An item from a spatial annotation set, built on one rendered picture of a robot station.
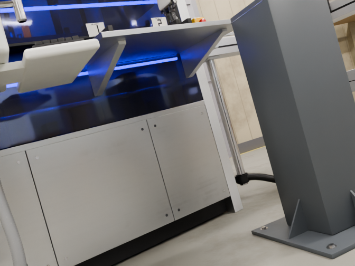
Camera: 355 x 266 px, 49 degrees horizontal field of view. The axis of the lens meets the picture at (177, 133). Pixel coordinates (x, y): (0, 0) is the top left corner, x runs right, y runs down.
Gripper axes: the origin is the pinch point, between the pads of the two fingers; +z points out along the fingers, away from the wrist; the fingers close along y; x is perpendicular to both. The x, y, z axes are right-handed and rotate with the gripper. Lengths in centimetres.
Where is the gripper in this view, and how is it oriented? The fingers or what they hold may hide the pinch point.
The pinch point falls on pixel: (171, 18)
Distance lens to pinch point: 187.4
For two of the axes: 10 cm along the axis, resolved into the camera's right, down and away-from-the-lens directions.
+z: 2.7, 9.6, 0.1
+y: -5.3, 1.4, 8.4
